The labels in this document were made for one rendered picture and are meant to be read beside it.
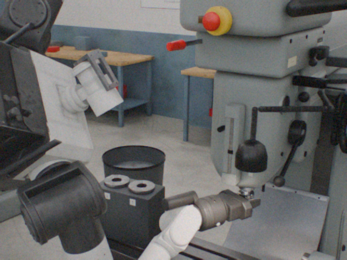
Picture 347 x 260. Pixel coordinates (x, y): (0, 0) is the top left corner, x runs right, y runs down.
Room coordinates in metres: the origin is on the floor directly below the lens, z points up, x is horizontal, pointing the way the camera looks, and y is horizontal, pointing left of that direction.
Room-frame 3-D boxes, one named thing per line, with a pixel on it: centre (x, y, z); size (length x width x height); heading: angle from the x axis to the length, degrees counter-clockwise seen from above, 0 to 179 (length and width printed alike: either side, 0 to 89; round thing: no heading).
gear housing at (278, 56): (1.22, -0.24, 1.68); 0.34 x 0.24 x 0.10; 148
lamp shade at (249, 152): (0.93, -0.17, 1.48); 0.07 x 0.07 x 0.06
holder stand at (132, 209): (1.41, 0.15, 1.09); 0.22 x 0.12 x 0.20; 64
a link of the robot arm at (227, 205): (1.13, -0.14, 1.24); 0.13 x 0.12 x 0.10; 34
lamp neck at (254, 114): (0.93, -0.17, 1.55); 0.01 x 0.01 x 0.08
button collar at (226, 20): (0.99, -0.09, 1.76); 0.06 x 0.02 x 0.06; 58
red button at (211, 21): (0.97, -0.08, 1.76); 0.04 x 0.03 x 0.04; 58
